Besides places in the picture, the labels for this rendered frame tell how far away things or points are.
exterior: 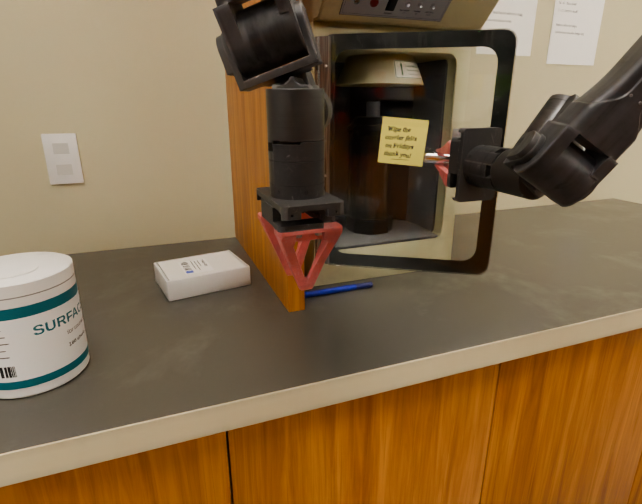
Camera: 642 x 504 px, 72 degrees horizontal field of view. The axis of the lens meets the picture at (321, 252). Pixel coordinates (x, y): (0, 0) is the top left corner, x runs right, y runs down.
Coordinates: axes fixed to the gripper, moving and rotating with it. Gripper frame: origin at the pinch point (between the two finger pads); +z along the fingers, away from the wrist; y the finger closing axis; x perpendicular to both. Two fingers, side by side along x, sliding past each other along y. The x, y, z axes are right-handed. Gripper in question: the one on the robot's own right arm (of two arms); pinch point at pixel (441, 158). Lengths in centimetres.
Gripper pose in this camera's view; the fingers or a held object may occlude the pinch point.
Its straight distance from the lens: 74.9
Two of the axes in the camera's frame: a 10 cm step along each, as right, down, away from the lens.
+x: -9.4, 1.1, -3.3
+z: -3.5, -3.0, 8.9
